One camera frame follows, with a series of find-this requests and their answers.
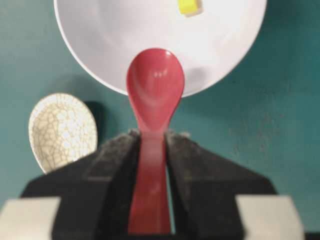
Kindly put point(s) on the crackle-glazed small dish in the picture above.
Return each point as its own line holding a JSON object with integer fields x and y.
{"x": 61, "y": 130}

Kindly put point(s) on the yellow hexagonal prism block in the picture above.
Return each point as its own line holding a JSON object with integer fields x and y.
{"x": 190, "y": 8}

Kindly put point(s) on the red plastic spoon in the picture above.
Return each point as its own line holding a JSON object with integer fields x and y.
{"x": 155, "y": 82}

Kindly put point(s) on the white bowl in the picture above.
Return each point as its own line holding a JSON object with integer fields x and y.
{"x": 105, "y": 35}

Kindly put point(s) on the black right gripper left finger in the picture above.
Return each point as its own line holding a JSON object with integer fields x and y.
{"x": 95, "y": 191}

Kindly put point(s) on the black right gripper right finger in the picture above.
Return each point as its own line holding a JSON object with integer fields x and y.
{"x": 203, "y": 189}

